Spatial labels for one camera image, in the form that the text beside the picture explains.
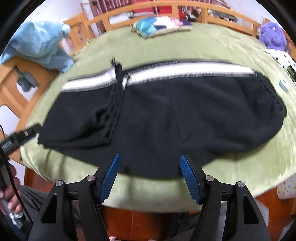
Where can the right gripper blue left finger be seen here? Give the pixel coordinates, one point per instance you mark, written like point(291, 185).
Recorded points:
point(105, 177)

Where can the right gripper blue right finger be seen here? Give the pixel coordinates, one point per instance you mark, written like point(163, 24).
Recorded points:
point(194, 178)

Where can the black pants with white stripe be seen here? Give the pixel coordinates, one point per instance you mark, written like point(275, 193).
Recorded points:
point(151, 114)

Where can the person's left hand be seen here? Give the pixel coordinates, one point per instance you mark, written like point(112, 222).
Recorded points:
point(9, 194)

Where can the grey dustpan hanging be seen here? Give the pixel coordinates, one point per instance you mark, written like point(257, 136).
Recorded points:
point(25, 80)

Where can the green plush blanket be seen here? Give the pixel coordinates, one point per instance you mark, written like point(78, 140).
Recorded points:
point(260, 170)

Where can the light blue fleece garment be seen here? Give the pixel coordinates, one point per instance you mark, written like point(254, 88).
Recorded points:
point(39, 43)

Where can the small light blue object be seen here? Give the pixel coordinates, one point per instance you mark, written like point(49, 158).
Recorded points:
point(285, 87)

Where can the colourful geometric pillow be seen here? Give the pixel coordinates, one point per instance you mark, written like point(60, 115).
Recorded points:
point(160, 25)

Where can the white dotted cloth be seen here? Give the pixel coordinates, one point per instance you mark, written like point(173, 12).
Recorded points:
point(284, 60)

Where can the purple plush toy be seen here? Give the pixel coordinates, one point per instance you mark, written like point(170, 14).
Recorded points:
point(272, 36)

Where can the wooden bed frame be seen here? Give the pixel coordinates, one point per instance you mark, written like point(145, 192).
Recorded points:
point(81, 32)

